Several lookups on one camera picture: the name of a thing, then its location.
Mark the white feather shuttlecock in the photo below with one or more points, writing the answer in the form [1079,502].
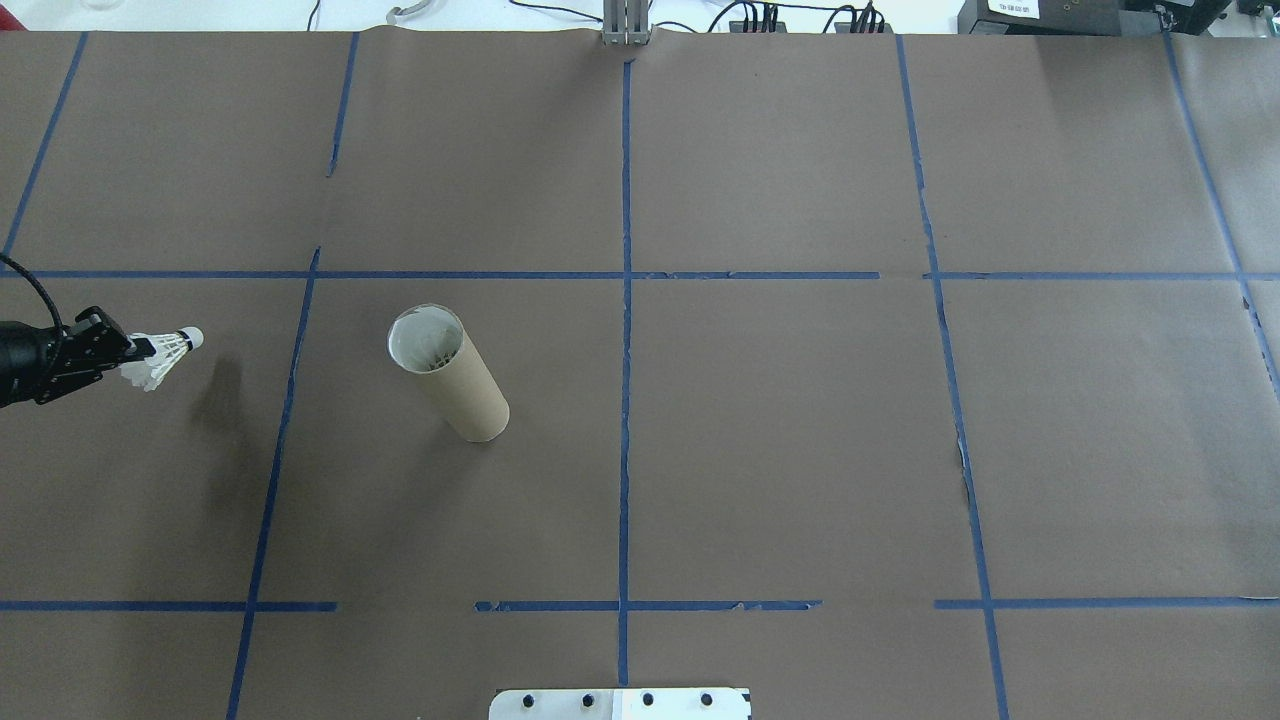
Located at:
[422,338]
[175,352]

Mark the brown cardboard tube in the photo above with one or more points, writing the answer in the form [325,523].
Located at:
[470,395]

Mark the black power plug block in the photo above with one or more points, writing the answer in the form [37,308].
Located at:
[858,20]
[755,20]

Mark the black box white label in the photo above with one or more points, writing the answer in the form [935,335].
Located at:
[1090,15]

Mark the aluminium profile post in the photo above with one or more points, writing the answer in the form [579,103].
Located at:
[625,25]

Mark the white square base plate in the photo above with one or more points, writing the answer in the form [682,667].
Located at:
[620,705]

